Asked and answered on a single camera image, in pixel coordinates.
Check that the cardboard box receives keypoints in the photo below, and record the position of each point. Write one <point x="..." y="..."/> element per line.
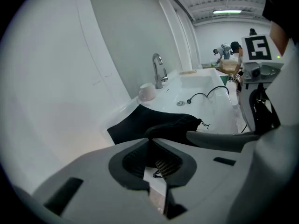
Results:
<point x="230" y="65"/>

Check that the wooden comb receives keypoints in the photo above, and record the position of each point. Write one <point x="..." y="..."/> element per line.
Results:
<point x="188" y="72"/>

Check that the chrome faucet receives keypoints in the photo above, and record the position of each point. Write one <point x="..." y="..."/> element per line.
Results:
<point x="157" y="71"/>

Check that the pale ceramic mug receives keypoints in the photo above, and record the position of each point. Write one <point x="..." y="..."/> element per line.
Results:
<point x="147" y="92"/>

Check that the person's right forearm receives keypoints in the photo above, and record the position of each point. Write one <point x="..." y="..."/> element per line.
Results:
<point x="278" y="36"/>

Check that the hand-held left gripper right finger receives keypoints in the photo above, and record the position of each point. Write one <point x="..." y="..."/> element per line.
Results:
<point x="184" y="169"/>

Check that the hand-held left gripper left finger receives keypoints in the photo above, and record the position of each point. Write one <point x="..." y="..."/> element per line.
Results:
<point x="130" y="167"/>

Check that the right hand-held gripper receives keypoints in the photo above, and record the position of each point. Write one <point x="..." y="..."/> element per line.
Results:
<point x="257" y="48"/>

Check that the white washbasin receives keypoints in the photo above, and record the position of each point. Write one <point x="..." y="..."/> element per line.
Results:
<point x="198" y="111"/>

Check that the ceiling tube lamp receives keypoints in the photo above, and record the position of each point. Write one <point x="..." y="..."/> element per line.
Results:
<point x="226" y="11"/>

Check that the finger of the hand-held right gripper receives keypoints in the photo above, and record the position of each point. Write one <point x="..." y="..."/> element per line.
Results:
<point x="222" y="140"/>

